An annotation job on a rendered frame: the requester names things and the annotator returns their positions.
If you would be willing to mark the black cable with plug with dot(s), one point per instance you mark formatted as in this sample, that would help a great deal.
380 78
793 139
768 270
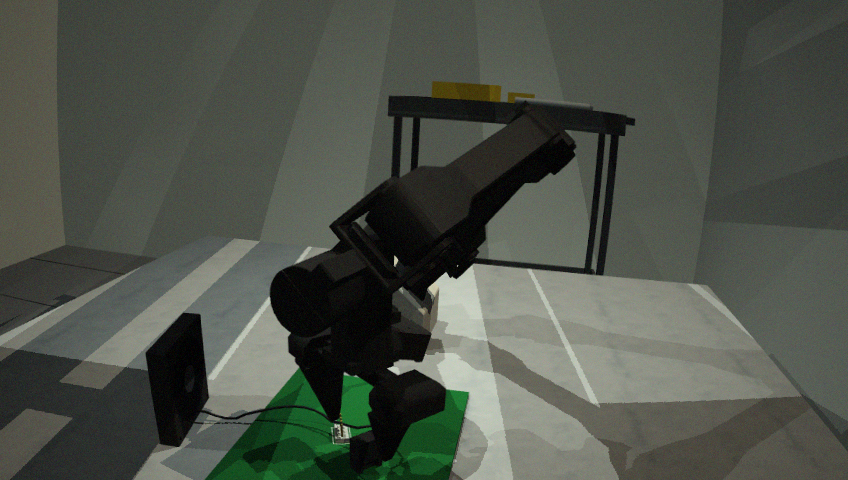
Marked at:
363 449

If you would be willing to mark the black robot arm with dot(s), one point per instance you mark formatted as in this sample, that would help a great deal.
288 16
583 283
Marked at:
431 218

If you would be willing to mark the green circuit board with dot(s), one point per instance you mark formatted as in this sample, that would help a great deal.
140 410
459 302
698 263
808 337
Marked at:
301 444

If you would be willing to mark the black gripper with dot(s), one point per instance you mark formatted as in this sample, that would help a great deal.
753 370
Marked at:
359 345

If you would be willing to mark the black computer fan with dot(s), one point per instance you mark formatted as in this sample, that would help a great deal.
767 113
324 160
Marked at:
177 375

